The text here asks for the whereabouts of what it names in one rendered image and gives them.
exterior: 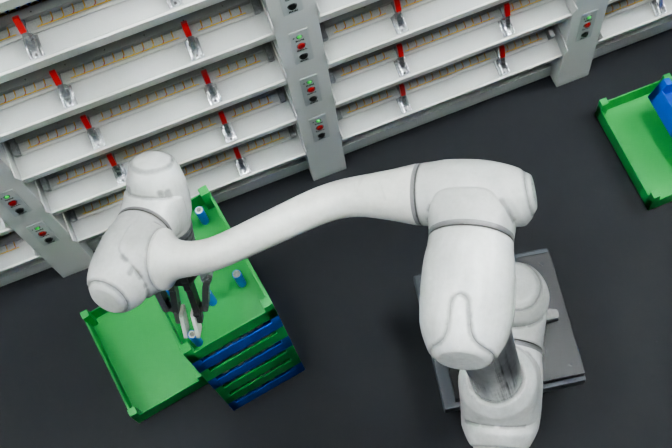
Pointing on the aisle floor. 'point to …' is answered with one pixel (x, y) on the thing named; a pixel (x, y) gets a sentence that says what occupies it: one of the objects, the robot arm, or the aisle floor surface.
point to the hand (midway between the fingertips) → (190, 321)
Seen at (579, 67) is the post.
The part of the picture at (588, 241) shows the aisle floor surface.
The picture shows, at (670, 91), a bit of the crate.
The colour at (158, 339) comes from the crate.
